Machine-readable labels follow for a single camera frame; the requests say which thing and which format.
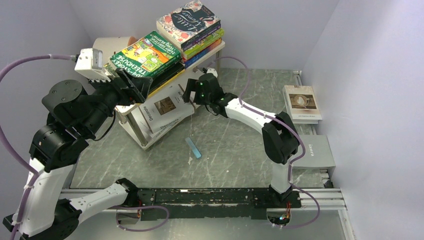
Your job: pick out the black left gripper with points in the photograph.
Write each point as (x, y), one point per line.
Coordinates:
(137, 90)

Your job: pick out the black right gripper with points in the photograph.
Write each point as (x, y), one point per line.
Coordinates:
(192, 85)

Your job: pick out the yellow Little Prince book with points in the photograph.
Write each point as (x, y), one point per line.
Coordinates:
(169, 82)

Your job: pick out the black Moon and Sixpence book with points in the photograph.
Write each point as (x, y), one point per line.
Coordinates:
(165, 76)

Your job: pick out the brown cover book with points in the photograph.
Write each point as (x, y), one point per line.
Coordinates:
(166, 108)

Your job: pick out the green 104-storey treehouse book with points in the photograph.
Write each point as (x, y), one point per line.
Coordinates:
(147, 57)

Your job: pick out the white palm leaf book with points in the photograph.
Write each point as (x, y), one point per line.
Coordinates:
(165, 130)

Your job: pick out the floral Little Women book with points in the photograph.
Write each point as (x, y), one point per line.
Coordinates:
(186, 23)

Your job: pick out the white magazine with photo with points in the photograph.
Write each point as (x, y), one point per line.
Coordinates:
(301, 104)

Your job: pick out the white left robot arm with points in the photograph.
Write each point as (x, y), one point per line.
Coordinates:
(74, 118)

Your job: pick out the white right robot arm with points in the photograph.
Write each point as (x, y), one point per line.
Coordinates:
(280, 138)

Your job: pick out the blue orange book in stack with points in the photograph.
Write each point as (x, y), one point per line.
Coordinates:
(202, 53)

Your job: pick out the green treehouse book in stack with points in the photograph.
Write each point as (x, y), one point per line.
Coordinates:
(212, 40)

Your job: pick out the white tape roll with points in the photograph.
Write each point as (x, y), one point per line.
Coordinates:
(112, 45)

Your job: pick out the white two-tier shelf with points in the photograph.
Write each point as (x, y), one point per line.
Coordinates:
(130, 117)

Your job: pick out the purple treehouse book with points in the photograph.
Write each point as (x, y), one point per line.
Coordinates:
(201, 38)

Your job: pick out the light blue glue stick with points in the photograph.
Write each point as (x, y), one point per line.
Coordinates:
(193, 148)

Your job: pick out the grey laptop box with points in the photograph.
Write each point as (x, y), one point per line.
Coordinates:
(318, 153)

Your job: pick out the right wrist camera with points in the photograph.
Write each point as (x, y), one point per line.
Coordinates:
(210, 70)

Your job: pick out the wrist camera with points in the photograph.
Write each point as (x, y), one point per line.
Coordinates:
(210, 70)
(90, 65)

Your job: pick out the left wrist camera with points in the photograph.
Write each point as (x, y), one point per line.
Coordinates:
(90, 65)

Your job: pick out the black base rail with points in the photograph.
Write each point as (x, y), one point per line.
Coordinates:
(198, 203)

